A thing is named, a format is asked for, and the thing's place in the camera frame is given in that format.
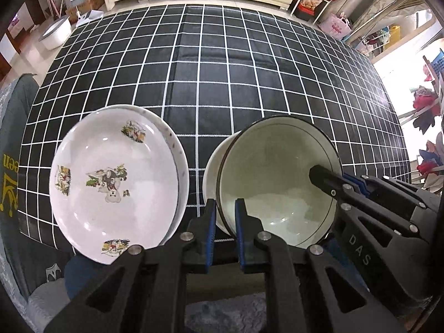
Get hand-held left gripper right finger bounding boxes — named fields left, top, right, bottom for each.
left=234, top=199, right=408, bottom=333

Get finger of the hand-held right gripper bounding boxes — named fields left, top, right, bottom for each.
left=342, top=174, right=435, bottom=225
left=309, top=165, right=433, bottom=306

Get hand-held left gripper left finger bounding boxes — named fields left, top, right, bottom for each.
left=43, top=198, right=217, bottom=333

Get patterned dark-rimmed bowl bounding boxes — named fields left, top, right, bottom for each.
left=216, top=115, right=344, bottom=249

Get cream bowl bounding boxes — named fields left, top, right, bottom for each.
left=202, top=131, right=243, bottom=236

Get pink flower white plate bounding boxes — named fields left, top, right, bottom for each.
left=132, top=106, right=190, bottom=247

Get cartoon print white plate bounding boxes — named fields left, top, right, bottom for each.
left=49, top=106, right=181, bottom=266

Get grey fuzzy cushion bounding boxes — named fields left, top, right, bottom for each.
left=26, top=277, right=268, bottom=333

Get red artificial flowers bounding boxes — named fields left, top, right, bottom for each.
left=411, top=86, right=444, bottom=136

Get person's left leg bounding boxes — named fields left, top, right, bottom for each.
left=63, top=255, right=115, bottom=302

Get blue plastic basket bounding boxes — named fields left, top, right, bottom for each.
left=423, top=49, right=444, bottom=74

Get black white-grid tablecloth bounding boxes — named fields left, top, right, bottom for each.
left=16, top=4, right=413, bottom=268

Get pink bag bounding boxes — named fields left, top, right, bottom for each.
left=319, top=13, right=352, bottom=41

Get grey floral fabric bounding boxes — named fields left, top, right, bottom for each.
left=0, top=236, right=28, bottom=320

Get dark green printed cloth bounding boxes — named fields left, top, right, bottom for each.
left=0, top=73, right=75, bottom=294

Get grey white basin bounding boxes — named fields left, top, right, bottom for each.
left=41, top=17, right=72, bottom=51

